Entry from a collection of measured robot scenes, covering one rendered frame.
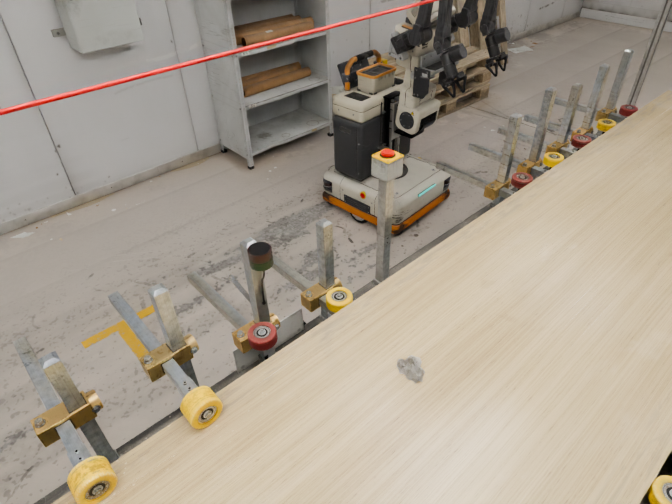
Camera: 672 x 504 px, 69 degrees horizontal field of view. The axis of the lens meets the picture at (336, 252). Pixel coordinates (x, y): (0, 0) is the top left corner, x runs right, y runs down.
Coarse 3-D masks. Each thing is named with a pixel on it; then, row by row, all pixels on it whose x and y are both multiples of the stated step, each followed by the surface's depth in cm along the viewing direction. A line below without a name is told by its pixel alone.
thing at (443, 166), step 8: (440, 160) 226; (440, 168) 224; (448, 168) 221; (456, 168) 219; (456, 176) 219; (464, 176) 216; (472, 176) 214; (480, 184) 211; (504, 192) 204; (512, 192) 203
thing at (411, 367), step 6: (402, 360) 124; (408, 360) 125; (414, 360) 123; (420, 360) 125; (402, 366) 123; (408, 366) 123; (414, 366) 123; (420, 366) 123; (402, 372) 122; (408, 372) 121; (414, 372) 121; (420, 372) 121; (408, 378) 120; (414, 378) 120; (420, 378) 120
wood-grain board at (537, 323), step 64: (640, 128) 229; (576, 192) 186; (640, 192) 185; (448, 256) 158; (512, 256) 157; (576, 256) 157; (640, 256) 156; (384, 320) 137; (448, 320) 136; (512, 320) 135; (576, 320) 135; (640, 320) 134; (256, 384) 121; (320, 384) 120; (384, 384) 120; (448, 384) 119; (512, 384) 119; (576, 384) 118; (640, 384) 118; (192, 448) 108; (256, 448) 107; (320, 448) 107; (384, 448) 107; (448, 448) 106; (512, 448) 106; (576, 448) 106; (640, 448) 105
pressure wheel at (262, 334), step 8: (256, 328) 135; (264, 328) 135; (272, 328) 134; (248, 336) 132; (256, 336) 133; (264, 336) 132; (272, 336) 132; (256, 344) 131; (264, 344) 131; (272, 344) 133
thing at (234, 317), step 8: (192, 272) 161; (192, 280) 158; (200, 280) 158; (200, 288) 155; (208, 288) 155; (208, 296) 152; (216, 296) 152; (216, 304) 149; (224, 304) 149; (224, 312) 147; (232, 312) 146; (232, 320) 144; (240, 320) 143; (264, 352) 135
